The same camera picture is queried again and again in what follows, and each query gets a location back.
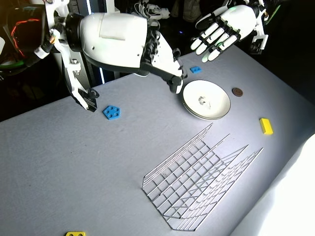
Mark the spare white robot hand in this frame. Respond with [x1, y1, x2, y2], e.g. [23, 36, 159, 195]
[132, 0, 170, 20]

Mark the yellow rectangular block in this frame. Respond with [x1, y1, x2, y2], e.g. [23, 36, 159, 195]
[259, 118, 274, 135]

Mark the blue pentagon block with holes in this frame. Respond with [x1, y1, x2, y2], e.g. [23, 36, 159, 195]
[102, 105, 123, 120]

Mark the wire dish rack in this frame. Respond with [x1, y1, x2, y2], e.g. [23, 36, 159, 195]
[142, 122, 264, 232]

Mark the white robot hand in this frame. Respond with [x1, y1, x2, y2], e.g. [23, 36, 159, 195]
[78, 12, 185, 95]
[190, 4, 258, 63]

